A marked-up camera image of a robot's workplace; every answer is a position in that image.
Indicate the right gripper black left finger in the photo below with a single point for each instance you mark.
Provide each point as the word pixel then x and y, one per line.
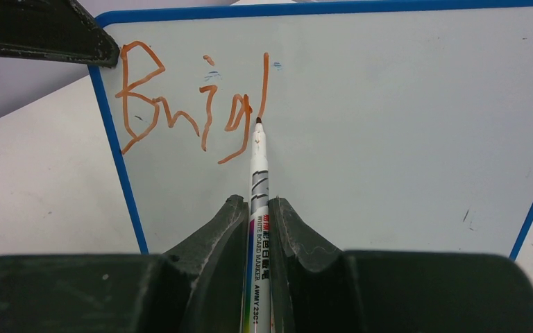
pixel 196 286

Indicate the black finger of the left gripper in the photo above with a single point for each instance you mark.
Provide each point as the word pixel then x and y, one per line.
pixel 60 31

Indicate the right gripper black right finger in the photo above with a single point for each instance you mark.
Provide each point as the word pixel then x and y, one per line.
pixel 318 287

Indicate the red capped whiteboard marker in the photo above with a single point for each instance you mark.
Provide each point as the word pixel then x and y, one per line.
pixel 256 313

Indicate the blue framed whiteboard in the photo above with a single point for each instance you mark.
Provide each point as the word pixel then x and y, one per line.
pixel 394 125

